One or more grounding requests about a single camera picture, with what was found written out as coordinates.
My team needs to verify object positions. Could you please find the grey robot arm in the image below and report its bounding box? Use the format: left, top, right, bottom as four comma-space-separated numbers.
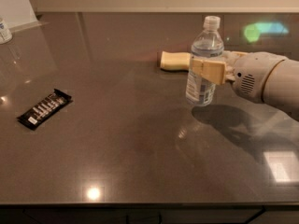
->
190, 51, 299, 121

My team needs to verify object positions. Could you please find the black snack bar wrapper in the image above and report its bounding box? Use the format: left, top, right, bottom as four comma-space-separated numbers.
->
17, 89, 72, 130

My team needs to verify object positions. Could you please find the yellow sponge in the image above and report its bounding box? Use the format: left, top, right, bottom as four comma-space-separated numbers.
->
160, 51, 191, 71

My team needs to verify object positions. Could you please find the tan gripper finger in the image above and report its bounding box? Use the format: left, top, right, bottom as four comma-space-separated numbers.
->
222, 50, 247, 63
190, 57, 235, 85

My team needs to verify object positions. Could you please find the white container at left edge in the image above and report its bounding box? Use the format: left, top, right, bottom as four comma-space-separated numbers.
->
0, 17, 12, 44

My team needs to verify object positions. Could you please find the clear plastic water bottle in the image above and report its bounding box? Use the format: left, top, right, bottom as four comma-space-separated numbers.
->
185, 16, 224, 106

